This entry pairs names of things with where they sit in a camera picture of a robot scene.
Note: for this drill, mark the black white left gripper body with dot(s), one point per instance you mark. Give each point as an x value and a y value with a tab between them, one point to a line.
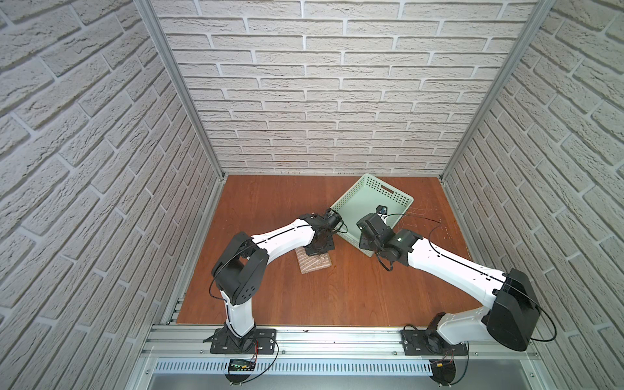
319	241

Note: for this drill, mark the striped brown white dishcloth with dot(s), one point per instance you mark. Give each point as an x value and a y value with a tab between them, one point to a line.
308	264

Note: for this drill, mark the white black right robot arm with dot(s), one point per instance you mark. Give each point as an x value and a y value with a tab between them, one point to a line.
509	308

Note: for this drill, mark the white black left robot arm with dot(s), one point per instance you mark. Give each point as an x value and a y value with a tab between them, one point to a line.
240	270

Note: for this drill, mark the mint green perforated basket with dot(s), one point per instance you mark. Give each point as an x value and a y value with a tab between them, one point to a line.
363	198

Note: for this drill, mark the perforated metal vent strip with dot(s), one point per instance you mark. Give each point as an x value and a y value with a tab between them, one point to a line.
298	366

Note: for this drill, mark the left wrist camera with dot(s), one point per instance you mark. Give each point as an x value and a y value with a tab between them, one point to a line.
332	219

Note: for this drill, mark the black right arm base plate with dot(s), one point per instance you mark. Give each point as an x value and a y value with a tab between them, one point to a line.
416	342

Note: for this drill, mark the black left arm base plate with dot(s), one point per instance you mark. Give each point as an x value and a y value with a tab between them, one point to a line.
260	341

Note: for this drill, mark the right controller board with wires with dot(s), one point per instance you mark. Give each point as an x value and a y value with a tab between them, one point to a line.
443	372

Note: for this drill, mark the controller board with wires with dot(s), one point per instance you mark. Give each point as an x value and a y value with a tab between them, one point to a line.
443	372
239	370

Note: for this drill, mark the left controller board with wires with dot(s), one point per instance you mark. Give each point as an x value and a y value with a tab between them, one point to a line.
239	370

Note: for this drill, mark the aluminium front rail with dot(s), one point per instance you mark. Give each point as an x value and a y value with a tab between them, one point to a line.
321	342

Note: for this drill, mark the aluminium corner post right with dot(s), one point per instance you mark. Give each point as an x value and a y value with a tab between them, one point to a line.
525	38

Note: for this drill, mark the aluminium corner post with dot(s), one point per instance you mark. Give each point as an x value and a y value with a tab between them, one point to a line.
155	30
525	38

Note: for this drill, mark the aluminium corner post left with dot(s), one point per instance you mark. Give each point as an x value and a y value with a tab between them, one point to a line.
155	30

